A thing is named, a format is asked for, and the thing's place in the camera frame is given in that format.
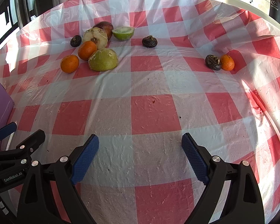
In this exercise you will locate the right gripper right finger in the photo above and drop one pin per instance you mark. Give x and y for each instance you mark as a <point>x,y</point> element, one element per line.
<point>243,203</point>

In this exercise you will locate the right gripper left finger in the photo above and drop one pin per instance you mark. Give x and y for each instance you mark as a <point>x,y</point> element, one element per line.
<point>37,203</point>

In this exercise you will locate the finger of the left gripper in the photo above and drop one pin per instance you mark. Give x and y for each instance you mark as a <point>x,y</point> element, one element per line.
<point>7,130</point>
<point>21,146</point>

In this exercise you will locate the orange mandarin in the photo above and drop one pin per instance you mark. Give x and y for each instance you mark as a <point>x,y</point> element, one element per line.
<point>69,64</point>
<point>227,63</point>
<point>86,50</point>

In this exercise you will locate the green pear half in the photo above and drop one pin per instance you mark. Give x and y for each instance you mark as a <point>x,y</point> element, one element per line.
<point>103,60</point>

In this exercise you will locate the dark passion fruit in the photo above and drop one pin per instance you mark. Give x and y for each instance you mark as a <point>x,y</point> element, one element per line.
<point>76,41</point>
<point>213,62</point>
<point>149,42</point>

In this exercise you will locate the dark red apple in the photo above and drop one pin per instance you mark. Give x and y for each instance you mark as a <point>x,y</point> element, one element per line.
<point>107,27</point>

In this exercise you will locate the red white checkered tablecloth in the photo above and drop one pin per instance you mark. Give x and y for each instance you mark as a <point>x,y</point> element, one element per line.
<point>141,108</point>

